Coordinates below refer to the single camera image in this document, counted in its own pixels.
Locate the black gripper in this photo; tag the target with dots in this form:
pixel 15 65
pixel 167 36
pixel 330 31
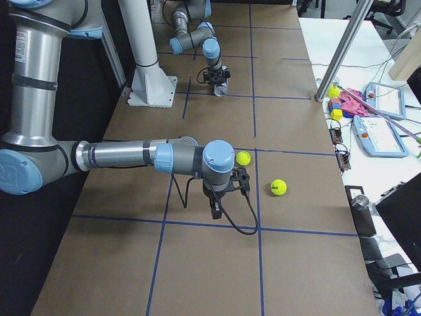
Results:
pixel 210 195
pixel 216 76

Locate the yellow Roland Garros tennis ball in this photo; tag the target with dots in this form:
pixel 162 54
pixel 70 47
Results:
pixel 278 187

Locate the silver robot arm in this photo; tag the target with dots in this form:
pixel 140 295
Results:
pixel 36 151
pixel 193 31

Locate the yellow tennis ball on desk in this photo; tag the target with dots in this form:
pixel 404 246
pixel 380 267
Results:
pixel 333 91

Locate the yellow toy cube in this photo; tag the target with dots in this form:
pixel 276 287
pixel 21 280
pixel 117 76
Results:
pixel 336 114

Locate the small electronics board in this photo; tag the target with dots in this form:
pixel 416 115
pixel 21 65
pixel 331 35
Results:
pixel 343 160
pixel 336 135

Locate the pink cloth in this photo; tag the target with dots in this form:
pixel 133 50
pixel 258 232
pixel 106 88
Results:
pixel 351 106

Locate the metal cylinder weight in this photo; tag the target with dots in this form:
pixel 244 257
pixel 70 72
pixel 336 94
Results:
pixel 360 202

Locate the long metal grabber stick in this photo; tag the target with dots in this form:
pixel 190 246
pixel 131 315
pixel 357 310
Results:
pixel 373 110

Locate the near blue teach pendant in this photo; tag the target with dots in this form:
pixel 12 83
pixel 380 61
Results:
pixel 378 138

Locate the blue teach pendant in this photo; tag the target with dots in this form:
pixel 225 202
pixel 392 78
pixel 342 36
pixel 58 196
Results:
pixel 386 99
pixel 378 138

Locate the far blue teach pendant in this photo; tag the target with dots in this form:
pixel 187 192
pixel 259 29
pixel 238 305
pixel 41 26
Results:
pixel 386 99

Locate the black monitor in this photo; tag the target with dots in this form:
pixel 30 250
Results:
pixel 400 211

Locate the wrist black camera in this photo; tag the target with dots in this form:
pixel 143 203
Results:
pixel 239 180

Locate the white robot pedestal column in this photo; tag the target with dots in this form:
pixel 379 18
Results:
pixel 151 87

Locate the aluminium frame post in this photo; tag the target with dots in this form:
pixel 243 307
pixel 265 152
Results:
pixel 359 14

